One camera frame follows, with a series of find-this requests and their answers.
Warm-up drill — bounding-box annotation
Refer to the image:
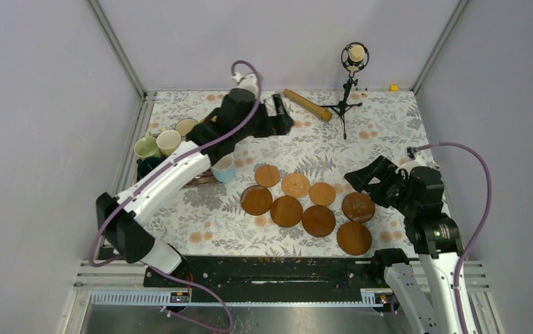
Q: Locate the woven rattan coaster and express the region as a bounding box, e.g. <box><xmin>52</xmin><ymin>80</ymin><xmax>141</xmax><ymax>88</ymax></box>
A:
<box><xmin>281</xmin><ymin>173</ymin><xmax>310</xmax><ymax>198</ymax></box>

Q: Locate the light green mug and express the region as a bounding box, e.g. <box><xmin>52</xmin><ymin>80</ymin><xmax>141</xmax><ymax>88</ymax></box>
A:
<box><xmin>134</xmin><ymin>132</ymin><xmax>162</xmax><ymax>159</ymax></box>

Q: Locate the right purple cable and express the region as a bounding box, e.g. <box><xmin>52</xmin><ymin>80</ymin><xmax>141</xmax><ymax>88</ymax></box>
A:
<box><xmin>406</xmin><ymin>142</ymin><xmax>493</xmax><ymax>334</ymax></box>

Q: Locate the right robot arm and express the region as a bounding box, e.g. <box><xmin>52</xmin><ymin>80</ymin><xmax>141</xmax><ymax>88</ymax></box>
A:
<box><xmin>344</xmin><ymin>156</ymin><xmax>478</xmax><ymax>333</ymax></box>

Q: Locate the yellow-green mug white inside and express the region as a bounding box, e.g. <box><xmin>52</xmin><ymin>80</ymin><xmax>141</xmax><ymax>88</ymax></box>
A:
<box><xmin>156</xmin><ymin>129</ymin><xmax>182</xmax><ymax>157</ymax></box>

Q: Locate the dark scuffed brown coaster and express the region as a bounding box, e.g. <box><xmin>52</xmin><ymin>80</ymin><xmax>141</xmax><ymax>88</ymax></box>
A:
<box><xmin>342</xmin><ymin>192</ymin><xmax>376</xmax><ymax>223</ymax></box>

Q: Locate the beige mug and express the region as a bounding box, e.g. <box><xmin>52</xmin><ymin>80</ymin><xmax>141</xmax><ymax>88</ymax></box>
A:
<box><xmin>175</xmin><ymin>118</ymin><xmax>198</xmax><ymax>137</ymax></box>

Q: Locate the light cork coaster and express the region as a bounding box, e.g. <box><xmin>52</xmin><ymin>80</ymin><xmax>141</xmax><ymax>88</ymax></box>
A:
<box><xmin>309</xmin><ymin>182</ymin><xmax>336</xmax><ymax>206</ymax></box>
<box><xmin>255</xmin><ymin>165</ymin><xmax>280</xmax><ymax>188</ymax></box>

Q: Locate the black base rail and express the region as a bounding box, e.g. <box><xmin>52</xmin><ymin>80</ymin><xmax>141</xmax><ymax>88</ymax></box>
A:
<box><xmin>143</xmin><ymin>246</ymin><xmax>401</xmax><ymax>305</ymax></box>

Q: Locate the dark green mug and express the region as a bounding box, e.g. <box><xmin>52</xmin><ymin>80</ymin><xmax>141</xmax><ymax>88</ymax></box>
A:
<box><xmin>136</xmin><ymin>157</ymin><xmax>163</xmax><ymax>181</ymax></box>

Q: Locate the light blue mug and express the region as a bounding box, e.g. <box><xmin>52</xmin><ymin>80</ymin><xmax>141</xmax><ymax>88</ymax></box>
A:
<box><xmin>211</xmin><ymin>154</ymin><xmax>236</xmax><ymax>183</ymax></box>

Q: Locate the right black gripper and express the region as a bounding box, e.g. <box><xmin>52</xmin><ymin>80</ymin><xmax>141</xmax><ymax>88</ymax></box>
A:
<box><xmin>343</xmin><ymin>154</ymin><xmax>417</xmax><ymax>215</ymax></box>

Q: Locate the wooden rolling pin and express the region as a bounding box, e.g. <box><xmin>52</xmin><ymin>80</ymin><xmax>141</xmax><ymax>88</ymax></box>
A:
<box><xmin>283</xmin><ymin>89</ymin><xmax>333</xmax><ymax>122</ymax></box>

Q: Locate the floral patterned table mat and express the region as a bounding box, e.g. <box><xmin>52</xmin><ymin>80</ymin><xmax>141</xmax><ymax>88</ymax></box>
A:
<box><xmin>143</xmin><ymin>91</ymin><xmax>428</xmax><ymax>257</ymax></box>

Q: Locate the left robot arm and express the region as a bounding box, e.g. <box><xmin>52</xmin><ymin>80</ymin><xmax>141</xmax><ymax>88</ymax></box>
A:
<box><xmin>89</xmin><ymin>88</ymin><xmax>294</xmax><ymax>286</ymax></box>

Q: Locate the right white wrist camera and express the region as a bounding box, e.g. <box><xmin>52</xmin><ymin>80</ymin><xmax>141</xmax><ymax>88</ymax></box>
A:
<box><xmin>398</xmin><ymin>146</ymin><xmax>427</xmax><ymax>174</ymax></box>

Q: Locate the glossy brown coaster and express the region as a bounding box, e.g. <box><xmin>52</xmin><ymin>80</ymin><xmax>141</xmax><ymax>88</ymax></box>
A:
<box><xmin>240</xmin><ymin>185</ymin><xmax>273</xmax><ymax>216</ymax></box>

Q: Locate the microphone on black tripod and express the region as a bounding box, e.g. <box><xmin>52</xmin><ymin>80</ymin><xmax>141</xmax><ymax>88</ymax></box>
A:
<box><xmin>321</xmin><ymin>42</ymin><xmax>370</xmax><ymax>140</ymax></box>

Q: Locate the metal serving tray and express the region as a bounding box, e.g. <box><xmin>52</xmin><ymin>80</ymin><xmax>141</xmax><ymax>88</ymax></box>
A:
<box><xmin>134</xmin><ymin>134</ymin><xmax>221</xmax><ymax>190</ymax></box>

